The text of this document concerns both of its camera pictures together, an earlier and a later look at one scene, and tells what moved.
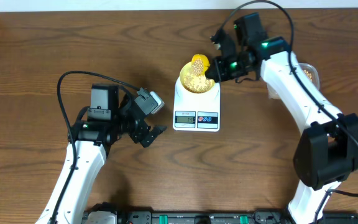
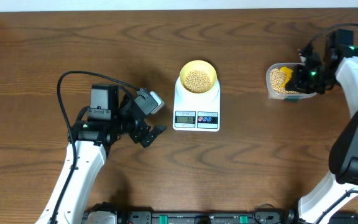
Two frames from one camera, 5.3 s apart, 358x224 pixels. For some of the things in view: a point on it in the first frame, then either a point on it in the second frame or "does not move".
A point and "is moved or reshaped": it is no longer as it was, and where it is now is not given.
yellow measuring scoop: x=200 y=64 is moved or reshaped
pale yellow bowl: x=194 y=83 does not move
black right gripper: x=220 y=75 -> x=296 y=83
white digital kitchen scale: x=196 y=112 does not move
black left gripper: x=137 y=134 does not move
